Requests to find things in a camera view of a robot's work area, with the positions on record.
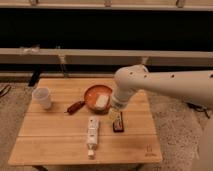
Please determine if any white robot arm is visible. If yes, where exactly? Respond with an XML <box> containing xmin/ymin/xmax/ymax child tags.
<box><xmin>110</xmin><ymin>65</ymin><xmax>213</xmax><ymax>171</ymax></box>

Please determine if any white block in bowl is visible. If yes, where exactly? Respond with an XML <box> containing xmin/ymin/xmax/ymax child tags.
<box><xmin>95</xmin><ymin>95</ymin><xmax>109</xmax><ymax>110</ymax></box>

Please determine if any dark red pepper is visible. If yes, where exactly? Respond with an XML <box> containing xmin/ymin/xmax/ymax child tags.
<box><xmin>66</xmin><ymin>101</ymin><xmax>85</xmax><ymax>115</ymax></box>

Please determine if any wooden table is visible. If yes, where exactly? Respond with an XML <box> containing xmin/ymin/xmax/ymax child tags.
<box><xmin>9</xmin><ymin>78</ymin><xmax>162</xmax><ymax>166</ymax></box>

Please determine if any white tube bottle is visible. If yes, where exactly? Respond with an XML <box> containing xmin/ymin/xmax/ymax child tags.
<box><xmin>87</xmin><ymin>116</ymin><xmax>99</xmax><ymax>159</ymax></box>

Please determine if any white paper cup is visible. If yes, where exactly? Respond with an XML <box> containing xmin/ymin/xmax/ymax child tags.
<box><xmin>32</xmin><ymin>87</ymin><xmax>52</xmax><ymax>109</ymax></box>

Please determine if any orange ceramic bowl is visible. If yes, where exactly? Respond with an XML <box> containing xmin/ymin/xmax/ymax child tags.
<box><xmin>84</xmin><ymin>85</ymin><xmax>112</xmax><ymax>112</ymax></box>

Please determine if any black cable on floor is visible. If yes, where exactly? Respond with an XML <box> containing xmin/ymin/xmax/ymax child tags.
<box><xmin>0</xmin><ymin>84</ymin><xmax>12</xmax><ymax>98</ymax></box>

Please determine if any dark red snack packet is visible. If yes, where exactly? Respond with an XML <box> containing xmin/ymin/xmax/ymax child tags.
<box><xmin>113</xmin><ymin>113</ymin><xmax>124</xmax><ymax>133</ymax></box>

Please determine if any horizontal metal rail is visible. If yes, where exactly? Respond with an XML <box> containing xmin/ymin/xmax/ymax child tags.
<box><xmin>0</xmin><ymin>47</ymin><xmax>213</xmax><ymax>67</ymax></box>

